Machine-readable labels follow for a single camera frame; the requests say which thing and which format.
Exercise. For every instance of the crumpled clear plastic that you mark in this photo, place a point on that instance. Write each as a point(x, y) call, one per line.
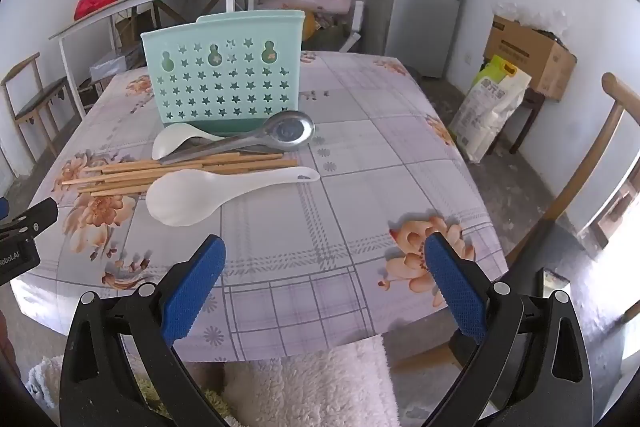
point(530, 17)

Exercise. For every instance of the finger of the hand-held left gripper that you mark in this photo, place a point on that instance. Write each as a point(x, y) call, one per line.
point(35, 217)

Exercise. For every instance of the large white rice paddle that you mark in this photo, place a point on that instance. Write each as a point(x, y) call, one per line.
point(180, 202)

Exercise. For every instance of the floral checked tablecloth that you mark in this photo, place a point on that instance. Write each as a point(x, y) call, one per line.
point(350, 207)

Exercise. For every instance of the fluffy white robe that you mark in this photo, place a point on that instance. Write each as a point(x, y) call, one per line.
point(300, 387)

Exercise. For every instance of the curved-back wooden chair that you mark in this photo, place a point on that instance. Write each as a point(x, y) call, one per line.
point(612, 107)

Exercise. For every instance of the brown cardboard box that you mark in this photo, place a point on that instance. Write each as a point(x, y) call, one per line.
point(530, 57)

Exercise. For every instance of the clear storage box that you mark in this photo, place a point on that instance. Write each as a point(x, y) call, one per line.
point(117, 66)

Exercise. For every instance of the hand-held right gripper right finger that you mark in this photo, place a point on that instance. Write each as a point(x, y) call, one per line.
point(457, 287)

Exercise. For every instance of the red plastic bag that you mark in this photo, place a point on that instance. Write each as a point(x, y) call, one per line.
point(95, 2)

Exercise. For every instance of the metal spoon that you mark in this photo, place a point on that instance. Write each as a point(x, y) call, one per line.
point(210, 154)
point(290, 131)

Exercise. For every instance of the group of wooden chopsticks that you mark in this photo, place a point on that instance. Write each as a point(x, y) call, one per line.
point(130, 179)

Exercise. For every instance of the dark wooden stool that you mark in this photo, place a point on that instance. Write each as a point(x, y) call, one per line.
point(530, 107)

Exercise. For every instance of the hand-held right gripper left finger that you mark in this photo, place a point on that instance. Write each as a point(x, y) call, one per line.
point(192, 292)

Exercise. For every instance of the square wooden chair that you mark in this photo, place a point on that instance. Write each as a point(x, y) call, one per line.
point(40, 99)

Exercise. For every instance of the teal star-cutout utensil holder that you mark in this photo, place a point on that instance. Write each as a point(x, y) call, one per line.
point(225, 72)

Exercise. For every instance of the pink floral cushion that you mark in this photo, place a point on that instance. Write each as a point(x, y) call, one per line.
point(305, 1)

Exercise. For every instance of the small white spoon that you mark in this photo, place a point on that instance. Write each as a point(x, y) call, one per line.
point(167, 144)

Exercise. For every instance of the white and yellow rice bag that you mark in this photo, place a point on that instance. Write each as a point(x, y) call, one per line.
point(487, 107)

